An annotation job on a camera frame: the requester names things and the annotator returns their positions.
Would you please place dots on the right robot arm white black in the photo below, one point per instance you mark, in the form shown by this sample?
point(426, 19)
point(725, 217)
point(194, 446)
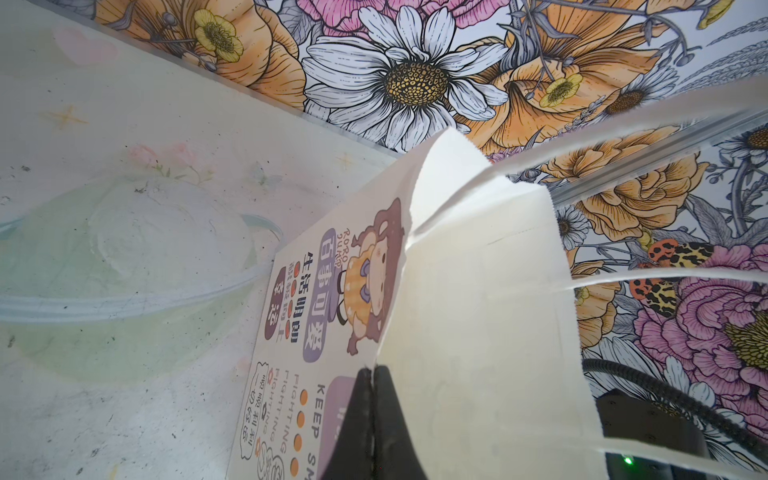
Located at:
point(625, 417)

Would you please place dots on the white printed paper bag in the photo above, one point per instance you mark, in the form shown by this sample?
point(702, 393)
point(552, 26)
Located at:
point(480, 330)

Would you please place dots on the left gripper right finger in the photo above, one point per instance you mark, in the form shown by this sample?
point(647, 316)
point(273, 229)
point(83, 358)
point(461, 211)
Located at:
point(394, 455)

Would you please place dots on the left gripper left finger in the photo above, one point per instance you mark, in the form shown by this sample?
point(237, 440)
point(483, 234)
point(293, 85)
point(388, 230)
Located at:
point(354, 452)

